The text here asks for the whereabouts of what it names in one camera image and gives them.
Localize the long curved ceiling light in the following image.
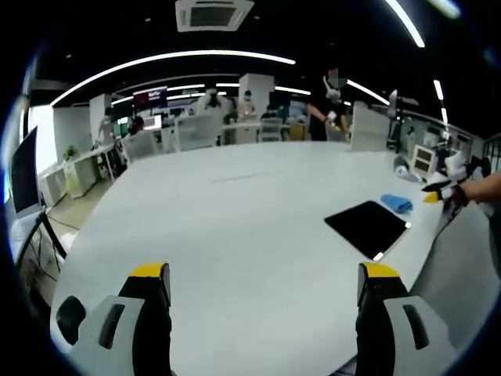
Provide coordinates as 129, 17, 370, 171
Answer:
50, 49, 297, 106

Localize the ceiling air conditioner vent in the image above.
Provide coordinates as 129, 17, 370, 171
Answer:
175, 0, 255, 33

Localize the computer monitor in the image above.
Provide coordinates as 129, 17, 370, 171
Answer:
9, 125, 42, 220

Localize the blue cleaning cloth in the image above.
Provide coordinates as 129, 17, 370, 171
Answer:
380, 193, 414, 215

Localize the black tablet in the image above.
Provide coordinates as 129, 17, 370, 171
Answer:
323, 200, 413, 262

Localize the white desk partition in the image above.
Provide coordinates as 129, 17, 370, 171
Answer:
350, 100, 391, 152

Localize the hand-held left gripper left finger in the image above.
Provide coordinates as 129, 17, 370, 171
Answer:
68, 262, 173, 376

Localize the white spray bottle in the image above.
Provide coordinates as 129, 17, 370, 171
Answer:
392, 154, 424, 183

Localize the black rounded object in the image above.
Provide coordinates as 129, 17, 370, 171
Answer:
56, 295, 87, 345

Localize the red wall screen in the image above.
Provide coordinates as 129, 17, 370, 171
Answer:
132, 85, 168, 107

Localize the straight ceiling light strip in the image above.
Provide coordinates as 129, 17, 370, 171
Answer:
384, 0, 426, 49

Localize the small white shelf box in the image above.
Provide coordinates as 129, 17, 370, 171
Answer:
413, 143, 434, 174

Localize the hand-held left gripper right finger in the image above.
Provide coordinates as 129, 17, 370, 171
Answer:
354, 261, 459, 376

